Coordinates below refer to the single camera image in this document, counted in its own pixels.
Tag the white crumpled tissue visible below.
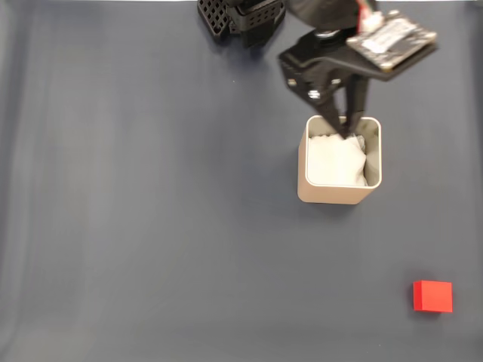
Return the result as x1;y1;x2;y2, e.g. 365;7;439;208
308;130;369;187

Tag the beige square box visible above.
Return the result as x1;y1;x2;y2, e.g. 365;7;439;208
297;115;383;206

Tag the red cube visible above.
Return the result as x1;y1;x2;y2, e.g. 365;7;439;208
413;281;454;314

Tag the camera circuit board on mount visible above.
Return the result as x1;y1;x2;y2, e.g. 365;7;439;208
345;10;439;83

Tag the black camera cable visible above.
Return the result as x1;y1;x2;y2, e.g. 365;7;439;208
354;0;384;33

